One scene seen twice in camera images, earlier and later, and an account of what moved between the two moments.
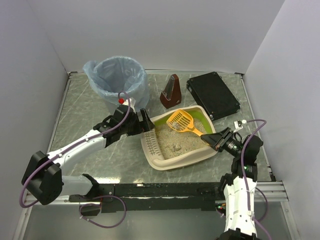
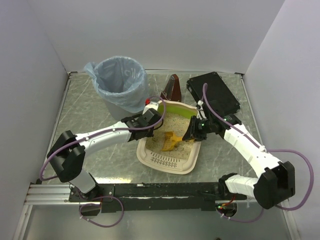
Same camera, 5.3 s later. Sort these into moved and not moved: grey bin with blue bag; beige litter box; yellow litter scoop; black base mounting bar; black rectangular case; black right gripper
Moved: black right gripper; beige litter box; yellow litter scoop
Not moved: black base mounting bar; grey bin with blue bag; black rectangular case
